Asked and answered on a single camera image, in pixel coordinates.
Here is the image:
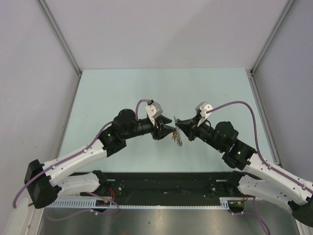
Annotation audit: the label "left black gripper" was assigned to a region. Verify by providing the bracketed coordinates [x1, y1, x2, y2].
[123, 115, 176, 140]

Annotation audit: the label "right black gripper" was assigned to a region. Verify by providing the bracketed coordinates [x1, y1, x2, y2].
[176, 114, 224, 152]

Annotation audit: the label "yellow red keys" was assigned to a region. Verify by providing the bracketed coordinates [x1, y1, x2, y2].
[172, 131, 178, 143]

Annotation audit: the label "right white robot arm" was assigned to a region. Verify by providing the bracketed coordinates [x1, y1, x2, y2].
[176, 117, 313, 227]

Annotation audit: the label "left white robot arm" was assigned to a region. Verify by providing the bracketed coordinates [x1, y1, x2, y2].
[4, 105, 176, 235]

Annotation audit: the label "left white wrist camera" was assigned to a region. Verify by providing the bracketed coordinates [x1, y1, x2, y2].
[145, 100, 163, 126]

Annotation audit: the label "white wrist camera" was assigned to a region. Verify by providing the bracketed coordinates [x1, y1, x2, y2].
[145, 100, 163, 126]
[196, 101, 213, 127]

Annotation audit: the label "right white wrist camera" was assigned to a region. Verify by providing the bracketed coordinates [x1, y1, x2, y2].
[196, 101, 213, 127]

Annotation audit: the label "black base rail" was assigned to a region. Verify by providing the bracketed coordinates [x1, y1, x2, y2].
[80, 172, 247, 206]

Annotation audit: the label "white slotted cable duct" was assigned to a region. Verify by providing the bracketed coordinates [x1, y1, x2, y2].
[52, 197, 247, 210]

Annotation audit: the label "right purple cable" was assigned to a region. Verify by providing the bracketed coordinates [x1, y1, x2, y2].
[206, 100, 313, 190]

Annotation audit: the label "purple cable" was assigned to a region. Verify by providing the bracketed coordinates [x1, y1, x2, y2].
[12, 98, 154, 216]
[206, 100, 313, 190]

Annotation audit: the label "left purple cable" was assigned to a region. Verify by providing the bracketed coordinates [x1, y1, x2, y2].
[12, 98, 154, 216]

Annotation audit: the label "left aluminium frame post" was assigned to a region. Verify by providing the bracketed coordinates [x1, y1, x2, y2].
[36, 0, 83, 75]

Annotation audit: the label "aluminium frame post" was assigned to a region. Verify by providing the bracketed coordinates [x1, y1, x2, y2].
[36, 0, 83, 75]
[250, 0, 296, 74]

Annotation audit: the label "right aluminium frame post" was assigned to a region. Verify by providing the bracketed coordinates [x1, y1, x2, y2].
[250, 0, 296, 74]

